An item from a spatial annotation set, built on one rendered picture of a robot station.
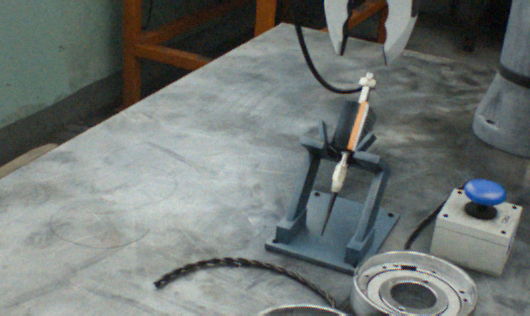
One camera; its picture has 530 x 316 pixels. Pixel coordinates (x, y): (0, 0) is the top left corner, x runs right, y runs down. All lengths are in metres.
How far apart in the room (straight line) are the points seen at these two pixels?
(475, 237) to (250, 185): 0.26
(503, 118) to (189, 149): 0.40
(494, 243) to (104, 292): 0.36
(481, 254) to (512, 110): 0.31
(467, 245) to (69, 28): 2.22
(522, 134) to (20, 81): 1.94
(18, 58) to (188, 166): 1.80
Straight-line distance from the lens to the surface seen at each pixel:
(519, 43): 1.07
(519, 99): 1.08
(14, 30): 2.67
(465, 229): 0.80
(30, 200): 0.88
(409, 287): 0.74
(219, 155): 0.97
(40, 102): 2.84
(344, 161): 0.79
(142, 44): 2.97
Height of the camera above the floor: 1.23
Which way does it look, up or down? 26 degrees down
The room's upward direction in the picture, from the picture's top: 5 degrees clockwise
